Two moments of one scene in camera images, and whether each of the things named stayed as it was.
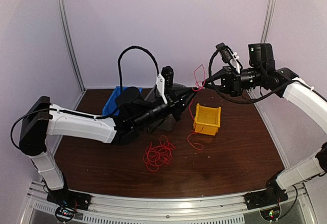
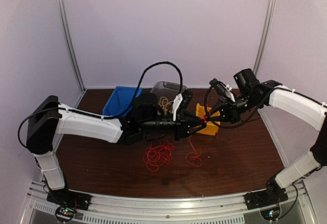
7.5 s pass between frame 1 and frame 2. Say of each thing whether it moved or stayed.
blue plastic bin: stayed
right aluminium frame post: stayed
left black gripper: moved
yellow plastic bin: stayed
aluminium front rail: stayed
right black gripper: moved
